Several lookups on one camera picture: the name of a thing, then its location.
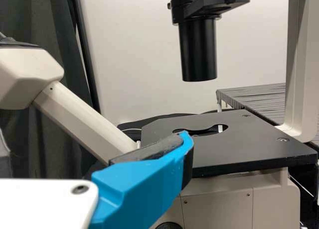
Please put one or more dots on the black platform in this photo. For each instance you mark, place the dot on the black platform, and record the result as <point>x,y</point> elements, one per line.
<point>261,99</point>

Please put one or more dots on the cream microscope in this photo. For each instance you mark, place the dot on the cream microscope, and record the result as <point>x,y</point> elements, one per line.
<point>249,144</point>

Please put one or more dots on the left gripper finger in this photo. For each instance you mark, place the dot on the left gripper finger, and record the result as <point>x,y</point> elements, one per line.
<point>139,184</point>

